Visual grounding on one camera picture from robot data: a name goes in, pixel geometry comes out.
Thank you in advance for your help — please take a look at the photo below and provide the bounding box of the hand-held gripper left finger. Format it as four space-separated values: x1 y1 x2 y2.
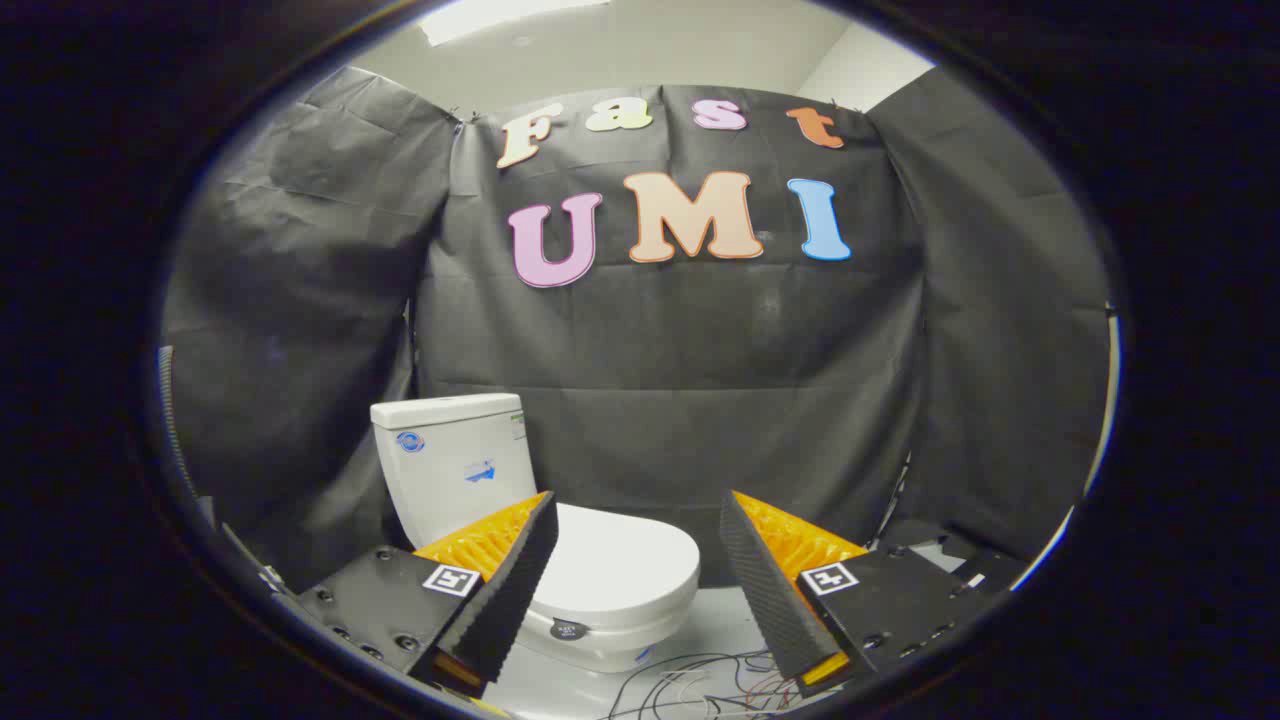
297 490 561 699

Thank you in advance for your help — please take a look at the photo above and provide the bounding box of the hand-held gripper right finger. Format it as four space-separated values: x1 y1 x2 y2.
718 490 1001 699

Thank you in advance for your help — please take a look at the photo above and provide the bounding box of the white ceramic toilet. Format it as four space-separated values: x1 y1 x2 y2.
370 393 701 674

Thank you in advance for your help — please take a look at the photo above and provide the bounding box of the small black device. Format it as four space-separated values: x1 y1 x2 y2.
950 548 1031 601

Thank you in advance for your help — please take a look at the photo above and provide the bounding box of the black backdrop cloth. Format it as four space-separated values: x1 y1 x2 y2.
160 65 1111 591

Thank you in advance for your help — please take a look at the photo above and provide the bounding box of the bundle of loose cables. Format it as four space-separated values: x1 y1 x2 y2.
600 650 831 720

